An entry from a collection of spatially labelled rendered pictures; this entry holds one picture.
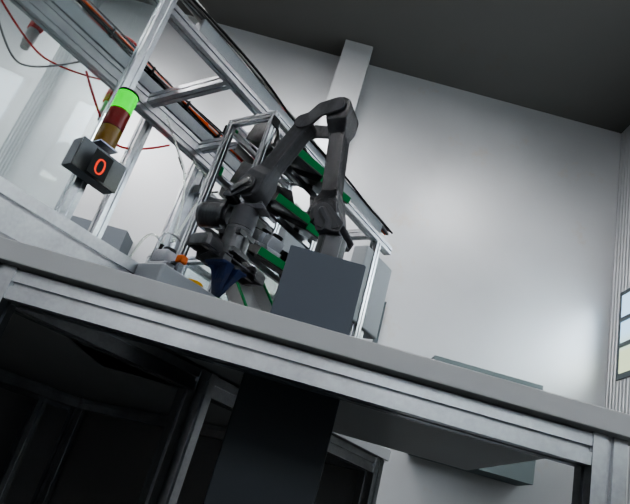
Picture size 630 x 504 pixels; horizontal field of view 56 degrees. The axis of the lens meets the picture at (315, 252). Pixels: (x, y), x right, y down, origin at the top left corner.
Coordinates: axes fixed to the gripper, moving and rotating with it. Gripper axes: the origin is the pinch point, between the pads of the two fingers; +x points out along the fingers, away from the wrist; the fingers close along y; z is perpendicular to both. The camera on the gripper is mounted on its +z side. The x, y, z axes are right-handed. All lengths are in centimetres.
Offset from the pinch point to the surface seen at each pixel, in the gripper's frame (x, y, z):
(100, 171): -18.5, 16.8, 30.5
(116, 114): -32.8, 19.1, 31.3
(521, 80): -420, -382, 95
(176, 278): 5.7, 13.6, -4.0
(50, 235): 8.5, 33.8, 3.0
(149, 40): -58, 18, 35
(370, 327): -61, -179, 74
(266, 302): -11.5, -35.7, 19.2
